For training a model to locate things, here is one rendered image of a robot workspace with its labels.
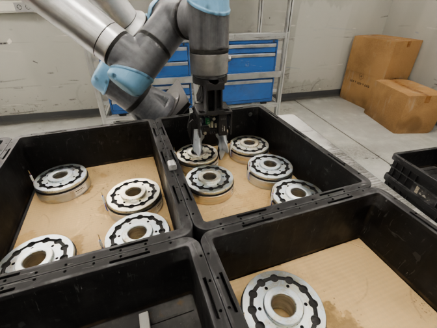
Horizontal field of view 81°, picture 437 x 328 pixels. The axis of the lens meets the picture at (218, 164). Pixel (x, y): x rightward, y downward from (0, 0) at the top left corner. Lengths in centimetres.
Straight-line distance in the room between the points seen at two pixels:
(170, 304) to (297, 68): 352
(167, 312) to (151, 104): 59
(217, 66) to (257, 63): 204
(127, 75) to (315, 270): 46
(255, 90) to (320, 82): 156
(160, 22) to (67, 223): 41
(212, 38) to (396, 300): 49
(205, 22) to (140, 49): 13
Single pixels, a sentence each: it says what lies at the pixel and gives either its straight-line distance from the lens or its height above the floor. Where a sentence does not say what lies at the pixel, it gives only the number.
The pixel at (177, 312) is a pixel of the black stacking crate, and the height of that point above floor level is 83.
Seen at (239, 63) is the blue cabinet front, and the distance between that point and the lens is 248.
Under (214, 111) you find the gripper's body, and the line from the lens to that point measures 52.
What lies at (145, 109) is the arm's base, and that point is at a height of 90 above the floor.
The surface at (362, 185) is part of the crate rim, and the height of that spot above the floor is 93.
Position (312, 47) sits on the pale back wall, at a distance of 378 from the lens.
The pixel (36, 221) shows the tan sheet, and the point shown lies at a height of 83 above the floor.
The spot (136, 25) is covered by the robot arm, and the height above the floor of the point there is 112.
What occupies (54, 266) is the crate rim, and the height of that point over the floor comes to 93.
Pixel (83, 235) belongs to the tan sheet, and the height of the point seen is 83.
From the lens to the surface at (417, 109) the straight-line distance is 325.
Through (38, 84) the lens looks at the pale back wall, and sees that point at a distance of 348.
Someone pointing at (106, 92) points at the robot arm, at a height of 95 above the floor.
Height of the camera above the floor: 118
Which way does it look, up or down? 33 degrees down
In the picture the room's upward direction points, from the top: straight up
